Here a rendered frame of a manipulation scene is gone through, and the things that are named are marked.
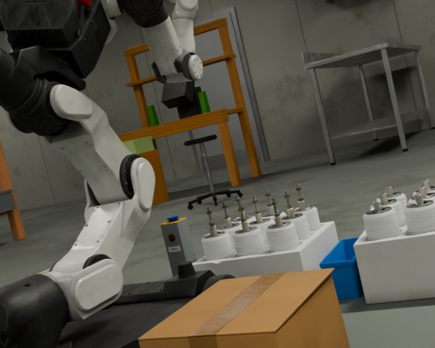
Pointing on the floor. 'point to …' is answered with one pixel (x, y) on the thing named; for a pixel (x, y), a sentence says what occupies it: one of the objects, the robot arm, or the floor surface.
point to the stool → (208, 173)
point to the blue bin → (344, 269)
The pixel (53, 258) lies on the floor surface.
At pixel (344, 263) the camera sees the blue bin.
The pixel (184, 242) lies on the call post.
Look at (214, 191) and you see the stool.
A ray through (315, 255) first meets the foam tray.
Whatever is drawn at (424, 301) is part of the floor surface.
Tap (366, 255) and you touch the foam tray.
